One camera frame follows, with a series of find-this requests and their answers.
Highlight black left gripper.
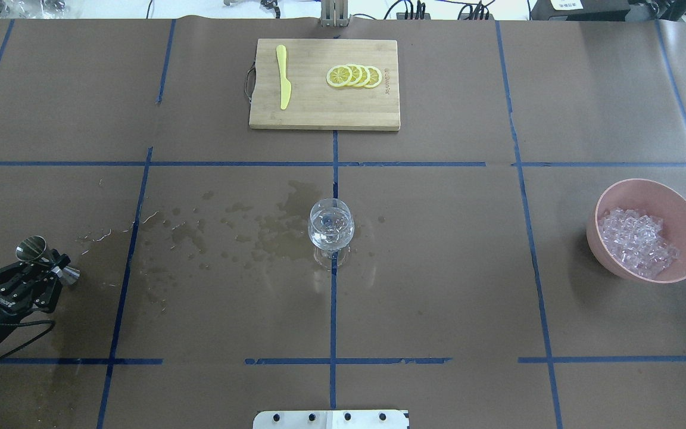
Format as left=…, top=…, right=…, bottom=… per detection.
left=0, top=255, right=71, bottom=344

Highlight steel double jigger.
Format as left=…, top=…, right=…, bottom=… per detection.
left=15, top=235, right=80, bottom=286

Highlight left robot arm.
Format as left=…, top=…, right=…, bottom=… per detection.
left=0, top=252, right=76, bottom=360

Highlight clear ice cubes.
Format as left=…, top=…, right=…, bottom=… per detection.
left=598, top=207, right=681, bottom=279

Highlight clear wine glass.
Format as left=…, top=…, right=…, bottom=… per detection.
left=307, top=198, right=355, bottom=269

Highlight pink bowl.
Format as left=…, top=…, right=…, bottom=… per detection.
left=586, top=178, right=686, bottom=284

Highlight black box device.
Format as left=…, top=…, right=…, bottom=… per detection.
left=530, top=1, right=631, bottom=21

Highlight plastic bag with parts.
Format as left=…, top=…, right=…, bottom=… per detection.
left=0, top=1, right=85, bottom=19

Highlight bamboo cutting board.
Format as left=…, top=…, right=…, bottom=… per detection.
left=250, top=38, right=402, bottom=132

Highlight yellow plastic knife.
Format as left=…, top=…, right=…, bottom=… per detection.
left=276, top=45, right=293, bottom=110

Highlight lemon slice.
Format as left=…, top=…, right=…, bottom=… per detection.
left=345, top=64, right=360, bottom=88
left=364, top=66, right=383, bottom=89
left=354, top=65, right=371, bottom=88
left=326, top=65, right=354, bottom=88

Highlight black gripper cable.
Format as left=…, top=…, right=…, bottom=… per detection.
left=0, top=319, right=57, bottom=380

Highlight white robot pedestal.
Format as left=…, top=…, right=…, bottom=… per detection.
left=252, top=409, right=410, bottom=428

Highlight aluminium frame post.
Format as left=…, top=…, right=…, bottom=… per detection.
left=320, top=0, right=350, bottom=27

